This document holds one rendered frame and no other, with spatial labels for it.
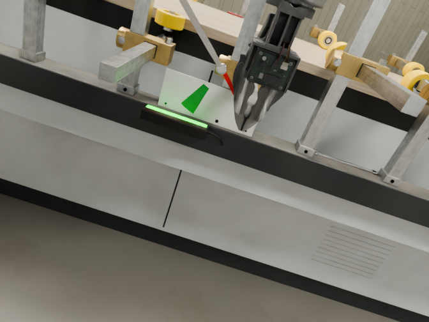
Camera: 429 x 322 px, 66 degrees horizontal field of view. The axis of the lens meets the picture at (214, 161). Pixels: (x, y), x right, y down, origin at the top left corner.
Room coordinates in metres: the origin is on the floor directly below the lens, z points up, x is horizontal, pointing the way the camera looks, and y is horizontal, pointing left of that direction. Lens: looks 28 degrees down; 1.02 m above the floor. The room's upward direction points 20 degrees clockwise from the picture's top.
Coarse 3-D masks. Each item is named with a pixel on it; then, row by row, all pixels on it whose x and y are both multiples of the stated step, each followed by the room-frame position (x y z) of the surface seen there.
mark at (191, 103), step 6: (204, 84) 0.80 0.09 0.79; (198, 90) 0.80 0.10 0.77; (204, 90) 0.80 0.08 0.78; (192, 96) 0.80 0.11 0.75; (198, 96) 0.80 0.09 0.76; (186, 102) 0.80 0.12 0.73; (192, 102) 0.80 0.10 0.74; (198, 102) 0.80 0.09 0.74; (186, 108) 0.80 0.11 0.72; (192, 108) 0.80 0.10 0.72
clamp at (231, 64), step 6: (222, 54) 0.83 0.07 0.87; (222, 60) 0.81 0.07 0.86; (228, 60) 0.80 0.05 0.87; (216, 66) 0.81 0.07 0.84; (228, 66) 0.81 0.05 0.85; (234, 66) 0.81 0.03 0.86; (216, 72) 0.81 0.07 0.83; (228, 72) 0.81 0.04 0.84; (222, 78) 0.81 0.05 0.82; (258, 84) 0.81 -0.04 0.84; (258, 90) 0.81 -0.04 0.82
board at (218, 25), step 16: (112, 0) 0.98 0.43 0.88; (128, 0) 0.98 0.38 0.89; (160, 0) 1.22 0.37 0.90; (176, 0) 1.43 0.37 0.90; (208, 16) 1.27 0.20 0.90; (224, 16) 1.50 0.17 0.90; (208, 32) 1.00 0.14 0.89; (224, 32) 1.00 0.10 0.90; (304, 48) 1.39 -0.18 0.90; (320, 48) 1.68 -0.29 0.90; (304, 64) 1.01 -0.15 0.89; (320, 64) 1.08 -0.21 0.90; (352, 80) 1.02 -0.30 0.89; (400, 80) 1.51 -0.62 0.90
